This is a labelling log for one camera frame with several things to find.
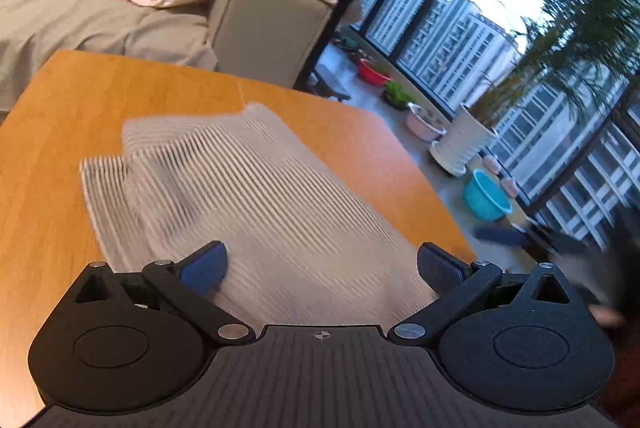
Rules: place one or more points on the palm plant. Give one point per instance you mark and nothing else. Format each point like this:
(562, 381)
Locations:
(565, 57)

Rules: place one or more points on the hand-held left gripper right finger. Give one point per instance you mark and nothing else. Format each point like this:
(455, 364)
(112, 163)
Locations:
(440, 268)

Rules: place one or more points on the dark slippers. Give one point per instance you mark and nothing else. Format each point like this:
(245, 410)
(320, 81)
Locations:
(346, 43)

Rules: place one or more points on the pink basin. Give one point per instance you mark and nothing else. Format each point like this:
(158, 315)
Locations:
(425, 125)

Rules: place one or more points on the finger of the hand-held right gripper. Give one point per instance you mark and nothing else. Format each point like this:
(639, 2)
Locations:
(500, 238)

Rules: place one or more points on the grey sofa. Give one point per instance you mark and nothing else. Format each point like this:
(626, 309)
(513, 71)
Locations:
(100, 7)

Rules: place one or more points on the black window frame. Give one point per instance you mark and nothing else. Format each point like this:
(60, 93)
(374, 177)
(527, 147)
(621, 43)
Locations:
(400, 32)

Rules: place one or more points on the striped shirt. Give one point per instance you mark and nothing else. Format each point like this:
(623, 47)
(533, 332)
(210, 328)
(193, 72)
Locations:
(280, 208)

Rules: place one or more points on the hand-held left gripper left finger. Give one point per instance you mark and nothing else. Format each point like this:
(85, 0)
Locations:
(205, 270)

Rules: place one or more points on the teal basin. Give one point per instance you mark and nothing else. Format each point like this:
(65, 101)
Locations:
(485, 203)

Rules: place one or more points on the red basin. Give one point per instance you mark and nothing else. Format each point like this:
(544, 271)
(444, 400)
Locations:
(374, 72)

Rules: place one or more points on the white ribbed plant pot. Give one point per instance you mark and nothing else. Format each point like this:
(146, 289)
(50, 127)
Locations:
(462, 142)

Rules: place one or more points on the dark wooden stool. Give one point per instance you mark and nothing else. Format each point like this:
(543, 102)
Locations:
(332, 87)

